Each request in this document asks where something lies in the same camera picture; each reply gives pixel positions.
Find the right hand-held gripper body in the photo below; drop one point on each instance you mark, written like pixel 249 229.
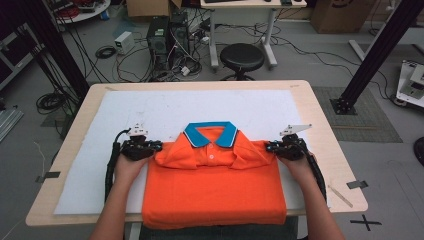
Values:
pixel 291 148

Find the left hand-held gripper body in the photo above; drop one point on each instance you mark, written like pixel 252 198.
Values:
pixel 136 148

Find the orange polo shirt blue collar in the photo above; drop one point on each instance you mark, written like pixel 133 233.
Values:
pixel 213 193

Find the person's right hand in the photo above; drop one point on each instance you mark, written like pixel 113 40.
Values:
pixel 300 170

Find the person's left hand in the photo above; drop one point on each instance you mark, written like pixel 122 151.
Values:
pixel 128 171

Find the white foam mat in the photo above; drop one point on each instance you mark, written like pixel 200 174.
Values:
pixel 200 103

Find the thin wooden stick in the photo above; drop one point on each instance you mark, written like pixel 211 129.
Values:
pixel 340 196

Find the grey tape piece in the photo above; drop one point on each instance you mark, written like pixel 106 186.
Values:
pixel 357 184
pixel 50 175

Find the dark floor mat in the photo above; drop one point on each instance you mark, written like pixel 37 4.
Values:
pixel 366 130

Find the white power strip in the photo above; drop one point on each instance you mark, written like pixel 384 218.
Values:
pixel 185 70

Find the black round stool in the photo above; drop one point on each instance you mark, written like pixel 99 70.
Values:
pixel 242 56

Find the person's dark pants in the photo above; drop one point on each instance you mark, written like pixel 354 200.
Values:
pixel 216 235

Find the black computer tower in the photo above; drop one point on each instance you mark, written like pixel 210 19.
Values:
pixel 179 36
pixel 157 40

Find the small white box device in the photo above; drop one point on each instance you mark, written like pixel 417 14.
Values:
pixel 124 41

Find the small cardboard box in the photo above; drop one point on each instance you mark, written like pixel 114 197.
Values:
pixel 150 8

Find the white machine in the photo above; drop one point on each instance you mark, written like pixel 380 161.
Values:
pixel 411 83

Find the white desk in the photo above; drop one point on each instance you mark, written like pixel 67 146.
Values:
pixel 253 4

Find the round white table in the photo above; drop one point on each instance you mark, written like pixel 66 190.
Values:
pixel 83 15

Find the large cardboard box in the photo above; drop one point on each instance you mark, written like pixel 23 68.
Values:
pixel 346 15

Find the grey metal rack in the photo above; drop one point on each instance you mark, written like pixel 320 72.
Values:
pixel 13 63

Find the black aluminium frame post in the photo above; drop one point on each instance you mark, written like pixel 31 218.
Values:
pixel 376 53
pixel 60 50

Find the silver metal rail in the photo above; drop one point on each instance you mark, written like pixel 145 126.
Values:
pixel 8 123

